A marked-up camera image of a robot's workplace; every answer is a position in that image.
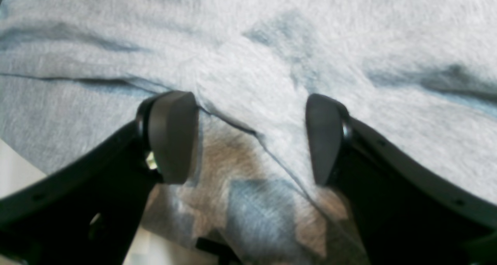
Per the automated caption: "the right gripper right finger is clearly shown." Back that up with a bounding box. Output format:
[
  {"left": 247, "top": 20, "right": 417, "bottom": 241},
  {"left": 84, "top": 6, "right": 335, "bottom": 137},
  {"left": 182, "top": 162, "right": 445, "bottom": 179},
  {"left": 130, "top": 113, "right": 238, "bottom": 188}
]
[{"left": 305, "top": 94, "right": 497, "bottom": 265}]

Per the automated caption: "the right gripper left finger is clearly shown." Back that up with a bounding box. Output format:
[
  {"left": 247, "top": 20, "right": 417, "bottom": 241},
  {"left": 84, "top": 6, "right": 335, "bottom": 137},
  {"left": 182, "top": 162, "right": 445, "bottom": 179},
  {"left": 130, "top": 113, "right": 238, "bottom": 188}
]
[{"left": 0, "top": 91, "right": 199, "bottom": 265}]

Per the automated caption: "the grey T-shirt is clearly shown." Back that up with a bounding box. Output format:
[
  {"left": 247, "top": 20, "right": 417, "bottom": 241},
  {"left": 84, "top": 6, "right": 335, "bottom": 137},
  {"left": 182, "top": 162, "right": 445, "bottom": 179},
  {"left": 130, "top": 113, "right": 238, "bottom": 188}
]
[{"left": 1, "top": 0, "right": 496, "bottom": 265}]

